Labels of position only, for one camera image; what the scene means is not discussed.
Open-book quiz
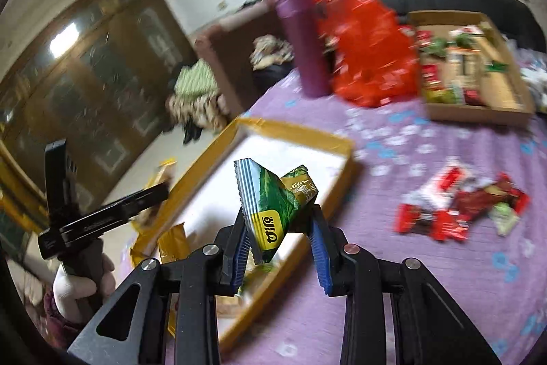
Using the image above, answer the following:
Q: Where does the wooden glass cabinet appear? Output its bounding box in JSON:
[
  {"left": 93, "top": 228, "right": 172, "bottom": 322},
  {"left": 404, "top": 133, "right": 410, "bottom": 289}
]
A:
[{"left": 0, "top": 0, "right": 198, "bottom": 229}]

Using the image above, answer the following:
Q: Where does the red plastic bag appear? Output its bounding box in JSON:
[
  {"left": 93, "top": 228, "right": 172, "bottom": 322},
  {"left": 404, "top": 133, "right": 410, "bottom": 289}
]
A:
[{"left": 308, "top": 0, "right": 420, "bottom": 108}]

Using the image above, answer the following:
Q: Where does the brown armchair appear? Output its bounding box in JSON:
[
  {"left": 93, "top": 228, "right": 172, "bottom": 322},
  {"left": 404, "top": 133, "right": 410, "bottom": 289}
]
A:
[{"left": 194, "top": 0, "right": 300, "bottom": 113}]

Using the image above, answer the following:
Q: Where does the person's left hand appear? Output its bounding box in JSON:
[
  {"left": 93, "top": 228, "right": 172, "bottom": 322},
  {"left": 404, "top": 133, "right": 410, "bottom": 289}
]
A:
[{"left": 53, "top": 273, "right": 102, "bottom": 325}]

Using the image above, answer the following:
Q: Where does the purple printed tablecloth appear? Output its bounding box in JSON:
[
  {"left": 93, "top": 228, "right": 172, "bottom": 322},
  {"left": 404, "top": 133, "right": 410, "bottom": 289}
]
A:
[{"left": 166, "top": 66, "right": 547, "bottom": 365}]

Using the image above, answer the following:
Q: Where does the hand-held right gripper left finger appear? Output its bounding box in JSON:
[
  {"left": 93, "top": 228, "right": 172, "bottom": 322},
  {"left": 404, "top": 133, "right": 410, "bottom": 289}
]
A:
[{"left": 68, "top": 213, "right": 253, "bottom": 365}]

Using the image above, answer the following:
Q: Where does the dark red snack packet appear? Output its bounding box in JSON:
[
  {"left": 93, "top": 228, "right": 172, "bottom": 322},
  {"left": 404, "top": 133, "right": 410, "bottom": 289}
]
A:
[{"left": 452, "top": 173, "right": 531, "bottom": 230}]

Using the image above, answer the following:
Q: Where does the yellow foil packet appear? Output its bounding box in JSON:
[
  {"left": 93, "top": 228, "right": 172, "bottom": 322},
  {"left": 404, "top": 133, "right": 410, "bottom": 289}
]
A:
[{"left": 159, "top": 222, "right": 189, "bottom": 264}]

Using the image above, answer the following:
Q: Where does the pile of clothes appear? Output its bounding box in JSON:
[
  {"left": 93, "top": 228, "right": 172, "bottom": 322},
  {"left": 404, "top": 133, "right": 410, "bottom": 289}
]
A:
[{"left": 165, "top": 61, "right": 224, "bottom": 145}]

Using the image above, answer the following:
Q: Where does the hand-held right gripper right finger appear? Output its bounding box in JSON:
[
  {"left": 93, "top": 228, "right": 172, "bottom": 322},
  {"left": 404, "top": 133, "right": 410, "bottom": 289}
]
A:
[{"left": 305, "top": 205, "right": 503, "bottom": 365}]

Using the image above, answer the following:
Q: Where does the patterned cloth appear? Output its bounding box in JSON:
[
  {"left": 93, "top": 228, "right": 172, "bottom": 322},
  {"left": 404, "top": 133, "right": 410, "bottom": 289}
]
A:
[{"left": 249, "top": 35, "right": 296, "bottom": 70}]

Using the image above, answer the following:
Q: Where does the pile of mixed snack packets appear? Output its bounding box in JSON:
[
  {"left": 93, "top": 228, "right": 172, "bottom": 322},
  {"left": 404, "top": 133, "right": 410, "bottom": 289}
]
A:
[{"left": 415, "top": 24, "right": 509, "bottom": 107}]

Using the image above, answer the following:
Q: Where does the small green snack packet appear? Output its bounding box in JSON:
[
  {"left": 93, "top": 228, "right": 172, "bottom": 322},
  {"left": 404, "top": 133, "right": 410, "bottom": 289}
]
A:
[{"left": 488, "top": 201, "right": 521, "bottom": 236}]

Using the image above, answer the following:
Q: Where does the yellow cardboard box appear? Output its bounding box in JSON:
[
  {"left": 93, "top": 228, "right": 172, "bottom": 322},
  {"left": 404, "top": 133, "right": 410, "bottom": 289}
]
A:
[{"left": 129, "top": 116, "right": 356, "bottom": 354}]

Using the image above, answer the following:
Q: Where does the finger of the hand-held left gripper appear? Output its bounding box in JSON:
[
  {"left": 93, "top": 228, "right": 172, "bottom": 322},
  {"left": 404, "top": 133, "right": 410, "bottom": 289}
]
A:
[
  {"left": 44, "top": 139, "right": 78, "bottom": 227},
  {"left": 112, "top": 182, "right": 171, "bottom": 217}
]

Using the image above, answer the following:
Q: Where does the yellow packaging bag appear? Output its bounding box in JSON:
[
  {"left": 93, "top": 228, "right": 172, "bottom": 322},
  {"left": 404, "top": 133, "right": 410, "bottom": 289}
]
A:
[{"left": 146, "top": 159, "right": 177, "bottom": 197}]

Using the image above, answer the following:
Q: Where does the white plastic bag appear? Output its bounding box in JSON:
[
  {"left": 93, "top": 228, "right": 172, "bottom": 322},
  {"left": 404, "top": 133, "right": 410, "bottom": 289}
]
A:
[{"left": 510, "top": 48, "right": 547, "bottom": 114}]

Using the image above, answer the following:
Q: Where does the green yellow snack packet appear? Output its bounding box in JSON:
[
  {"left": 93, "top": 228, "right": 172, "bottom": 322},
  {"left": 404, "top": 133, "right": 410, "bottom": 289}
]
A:
[{"left": 234, "top": 157, "right": 320, "bottom": 265}]

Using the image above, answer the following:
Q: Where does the black sofa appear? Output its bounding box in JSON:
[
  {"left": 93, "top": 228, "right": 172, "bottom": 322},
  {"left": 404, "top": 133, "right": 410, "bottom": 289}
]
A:
[{"left": 371, "top": 0, "right": 547, "bottom": 51}]

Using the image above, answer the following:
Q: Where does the purple thermos bottle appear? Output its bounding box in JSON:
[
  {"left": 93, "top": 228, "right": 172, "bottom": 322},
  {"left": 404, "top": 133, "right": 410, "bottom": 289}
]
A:
[{"left": 275, "top": 0, "right": 331, "bottom": 99}]

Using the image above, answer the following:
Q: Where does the red white snack packet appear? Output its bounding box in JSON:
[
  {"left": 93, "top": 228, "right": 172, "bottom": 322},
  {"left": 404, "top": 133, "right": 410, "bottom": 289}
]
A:
[{"left": 394, "top": 163, "right": 476, "bottom": 236}]

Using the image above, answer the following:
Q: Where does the brown cardboard box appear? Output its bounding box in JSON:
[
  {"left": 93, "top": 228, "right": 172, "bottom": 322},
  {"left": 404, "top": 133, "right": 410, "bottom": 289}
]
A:
[{"left": 407, "top": 10, "right": 536, "bottom": 128}]

